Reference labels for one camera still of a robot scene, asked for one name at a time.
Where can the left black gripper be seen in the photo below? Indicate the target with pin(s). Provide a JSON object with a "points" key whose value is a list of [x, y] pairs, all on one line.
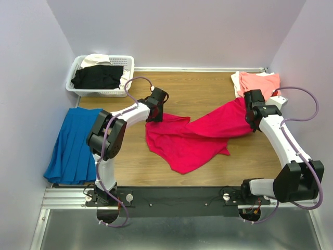
{"points": [[159, 118]]}

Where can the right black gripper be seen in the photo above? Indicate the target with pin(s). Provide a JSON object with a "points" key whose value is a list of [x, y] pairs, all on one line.
{"points": [[257, 128]]}

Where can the red t shirt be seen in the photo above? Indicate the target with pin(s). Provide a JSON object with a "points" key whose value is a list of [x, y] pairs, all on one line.
{"points": [[187, 145]]}

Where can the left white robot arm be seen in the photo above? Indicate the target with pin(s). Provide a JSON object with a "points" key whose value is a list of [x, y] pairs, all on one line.
{"points": [[106, 136]]}

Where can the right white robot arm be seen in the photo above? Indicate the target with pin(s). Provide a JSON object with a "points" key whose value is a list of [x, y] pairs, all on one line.
{"points": [[300, 176]]}

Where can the pink folded t shirt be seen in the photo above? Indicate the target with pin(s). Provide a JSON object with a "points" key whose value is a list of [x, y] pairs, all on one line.
{"points": [[250, 81]]}

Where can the white folded t shirt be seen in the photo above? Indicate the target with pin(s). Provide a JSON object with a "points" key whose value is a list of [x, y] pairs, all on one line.
{"points": [[236, 83]]}

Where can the white plastic laundry basket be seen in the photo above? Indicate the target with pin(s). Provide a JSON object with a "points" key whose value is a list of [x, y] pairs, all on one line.
{"points": [[95, 93]]}

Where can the black t shirt in basket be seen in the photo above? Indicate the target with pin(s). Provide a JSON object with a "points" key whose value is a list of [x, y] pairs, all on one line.
{"points": [[98, 77]]}

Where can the cream t shirt in basket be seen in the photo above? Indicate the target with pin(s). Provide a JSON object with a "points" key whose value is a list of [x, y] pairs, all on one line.
{"points": [[102, 59]]}

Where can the blue pleated cloth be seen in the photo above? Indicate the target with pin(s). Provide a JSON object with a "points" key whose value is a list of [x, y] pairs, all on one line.
{"points": [[72, 162]]}

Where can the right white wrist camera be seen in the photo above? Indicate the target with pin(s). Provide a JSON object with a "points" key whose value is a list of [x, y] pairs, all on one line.
{"points": [[278, 101]]}

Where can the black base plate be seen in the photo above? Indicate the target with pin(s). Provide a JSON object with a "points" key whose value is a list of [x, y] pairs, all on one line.
{"points": [[172, 201]]}

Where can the aluminium rail frame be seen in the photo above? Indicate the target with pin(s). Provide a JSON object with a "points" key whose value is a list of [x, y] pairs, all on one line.
{"points": [[65, 222]]}

